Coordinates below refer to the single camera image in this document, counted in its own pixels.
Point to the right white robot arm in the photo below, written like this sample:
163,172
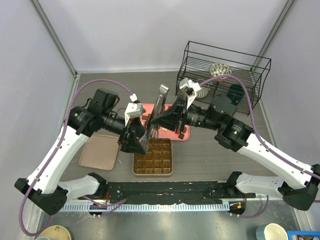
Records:
295,182

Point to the gold chocolate box with tray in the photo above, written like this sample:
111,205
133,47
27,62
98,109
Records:
158,160

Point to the white bowl bottom right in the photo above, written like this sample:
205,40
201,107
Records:
271,231

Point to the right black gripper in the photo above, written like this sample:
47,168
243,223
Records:
170,119

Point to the beige plate bottom left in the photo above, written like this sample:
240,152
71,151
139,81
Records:
54,232

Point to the dark green mug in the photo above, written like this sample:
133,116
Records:
236,92

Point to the floral ceramic bowl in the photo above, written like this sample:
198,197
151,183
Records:
219,69

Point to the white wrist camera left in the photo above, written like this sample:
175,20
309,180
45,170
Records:
134,109

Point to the striped ceramic cup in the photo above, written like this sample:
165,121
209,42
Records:
203,92

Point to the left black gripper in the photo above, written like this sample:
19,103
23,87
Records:
132,145

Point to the metal tongs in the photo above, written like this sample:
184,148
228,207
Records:
152,130

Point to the blue box corner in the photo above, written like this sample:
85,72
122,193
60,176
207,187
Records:
303,235

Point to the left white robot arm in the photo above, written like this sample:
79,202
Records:
44,188

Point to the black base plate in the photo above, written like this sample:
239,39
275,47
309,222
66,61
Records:
173,192

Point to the black wire rack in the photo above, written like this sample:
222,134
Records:
248,70

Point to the pink plastic tray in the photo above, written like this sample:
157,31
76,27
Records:
164,133

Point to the rose gold tin lid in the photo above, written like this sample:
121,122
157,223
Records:
100,152

